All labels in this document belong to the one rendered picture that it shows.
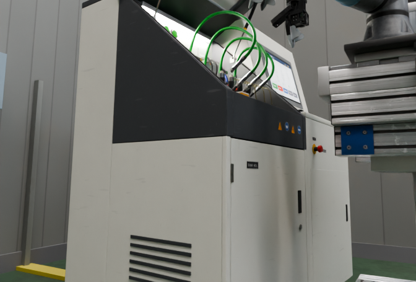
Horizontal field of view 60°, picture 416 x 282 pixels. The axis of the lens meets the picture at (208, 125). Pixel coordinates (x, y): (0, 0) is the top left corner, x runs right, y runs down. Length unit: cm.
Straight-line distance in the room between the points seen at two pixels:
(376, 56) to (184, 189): 74
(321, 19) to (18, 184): 296
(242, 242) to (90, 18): 124
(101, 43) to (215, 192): 92
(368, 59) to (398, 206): 236
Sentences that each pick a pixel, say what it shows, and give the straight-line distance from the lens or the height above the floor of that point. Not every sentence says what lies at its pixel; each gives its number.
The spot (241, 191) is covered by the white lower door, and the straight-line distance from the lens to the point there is 127.
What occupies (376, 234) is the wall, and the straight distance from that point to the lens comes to 344.
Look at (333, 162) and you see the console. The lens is 219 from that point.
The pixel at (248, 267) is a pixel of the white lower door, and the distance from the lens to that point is 134.
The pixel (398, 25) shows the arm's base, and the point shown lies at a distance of 119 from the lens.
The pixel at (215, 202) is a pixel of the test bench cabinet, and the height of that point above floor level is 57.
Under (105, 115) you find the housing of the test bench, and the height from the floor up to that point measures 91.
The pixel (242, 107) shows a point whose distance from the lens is 130.
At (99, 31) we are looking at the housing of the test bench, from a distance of 180.
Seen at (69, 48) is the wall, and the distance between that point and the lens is 333.
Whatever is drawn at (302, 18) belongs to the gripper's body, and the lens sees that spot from 167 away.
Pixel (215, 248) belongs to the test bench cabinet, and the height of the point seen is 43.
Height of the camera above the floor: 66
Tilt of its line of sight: 8 degrees up
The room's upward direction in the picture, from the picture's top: 1 degrees clockwise
